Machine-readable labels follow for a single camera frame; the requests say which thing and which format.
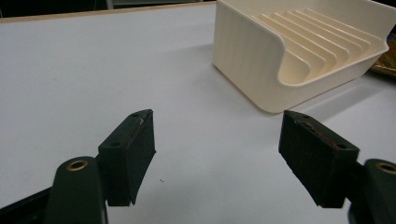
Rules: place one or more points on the brown patterned object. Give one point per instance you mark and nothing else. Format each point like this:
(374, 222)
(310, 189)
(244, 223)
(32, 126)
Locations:
(386, 62)

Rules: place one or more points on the cream plastic slotted rack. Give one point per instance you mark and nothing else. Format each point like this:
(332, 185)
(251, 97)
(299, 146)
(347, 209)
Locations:
(299, 46)

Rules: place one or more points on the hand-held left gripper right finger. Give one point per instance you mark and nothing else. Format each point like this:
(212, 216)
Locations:
(317, 158)

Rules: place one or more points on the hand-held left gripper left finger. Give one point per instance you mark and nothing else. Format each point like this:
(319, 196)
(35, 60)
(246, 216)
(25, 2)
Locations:
(124, 155)

